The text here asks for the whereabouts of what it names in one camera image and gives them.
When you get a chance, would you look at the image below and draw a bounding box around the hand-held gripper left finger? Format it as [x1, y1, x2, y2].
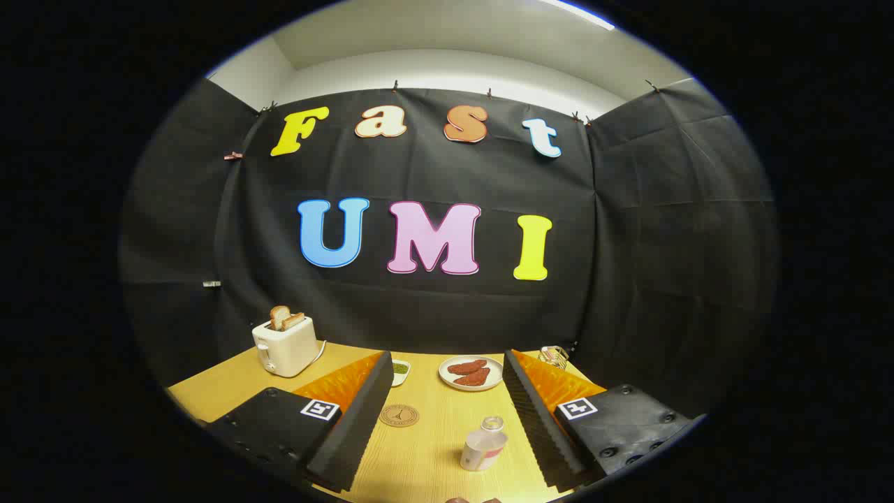
[203, 351, 395, 494]

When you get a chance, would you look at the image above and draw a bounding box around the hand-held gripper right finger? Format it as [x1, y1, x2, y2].
[501, 349, 706, 494]

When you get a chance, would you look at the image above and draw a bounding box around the round wooden coaster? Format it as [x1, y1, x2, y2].
[379, 404, 420, 428]

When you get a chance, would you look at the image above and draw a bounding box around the clear plastic juice bottle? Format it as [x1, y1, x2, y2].
[460, 416, 508, 472]

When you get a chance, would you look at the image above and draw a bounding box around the wooden table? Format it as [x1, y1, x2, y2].
[166, 341, 608, 503]

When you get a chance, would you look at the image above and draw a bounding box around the round white plate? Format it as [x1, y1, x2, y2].
[439, 356, 504, 391]

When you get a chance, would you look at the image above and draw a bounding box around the cream toaster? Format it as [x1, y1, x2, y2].
[252, 316, 321, 379]

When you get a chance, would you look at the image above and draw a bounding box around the black backdrop cloth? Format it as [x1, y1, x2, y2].
[119, 77, 779, 420]

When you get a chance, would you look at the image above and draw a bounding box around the row of small dark clips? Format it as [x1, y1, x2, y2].
[258, 78, 661, 128]

